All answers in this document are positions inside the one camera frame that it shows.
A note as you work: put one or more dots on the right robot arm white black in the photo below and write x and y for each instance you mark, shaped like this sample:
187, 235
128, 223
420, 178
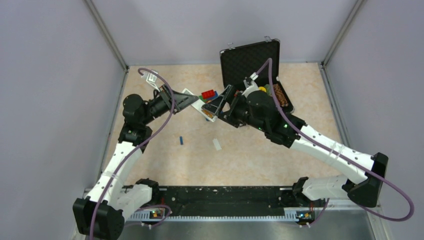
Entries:
361, 173

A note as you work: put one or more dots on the orange battery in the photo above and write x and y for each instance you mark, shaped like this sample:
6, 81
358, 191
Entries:
210, 116

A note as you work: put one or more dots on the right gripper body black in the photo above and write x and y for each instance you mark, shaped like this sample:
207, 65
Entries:
239, 111

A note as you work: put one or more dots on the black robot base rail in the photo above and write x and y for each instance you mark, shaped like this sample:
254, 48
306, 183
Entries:
227, 204

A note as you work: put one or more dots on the black poker chip case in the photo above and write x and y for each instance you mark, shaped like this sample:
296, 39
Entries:
240, 62

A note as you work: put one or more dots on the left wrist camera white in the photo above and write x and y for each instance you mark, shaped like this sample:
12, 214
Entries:
150, 79

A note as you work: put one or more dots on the white remote control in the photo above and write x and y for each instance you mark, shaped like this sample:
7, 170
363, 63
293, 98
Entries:
197, 105

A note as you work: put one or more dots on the yellow dealer button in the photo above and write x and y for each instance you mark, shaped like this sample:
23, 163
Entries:
263, 89

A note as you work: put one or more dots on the brown orange chip stack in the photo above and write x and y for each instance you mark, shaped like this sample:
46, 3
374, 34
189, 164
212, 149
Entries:
280, 95

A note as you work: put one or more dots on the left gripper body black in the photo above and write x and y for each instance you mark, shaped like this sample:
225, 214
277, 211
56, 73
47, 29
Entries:
164, 102

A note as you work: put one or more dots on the red blue brick truck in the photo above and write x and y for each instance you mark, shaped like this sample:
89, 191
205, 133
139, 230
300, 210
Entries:
208, 95

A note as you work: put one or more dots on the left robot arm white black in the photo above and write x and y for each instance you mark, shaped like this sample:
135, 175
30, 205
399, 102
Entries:
103, 212

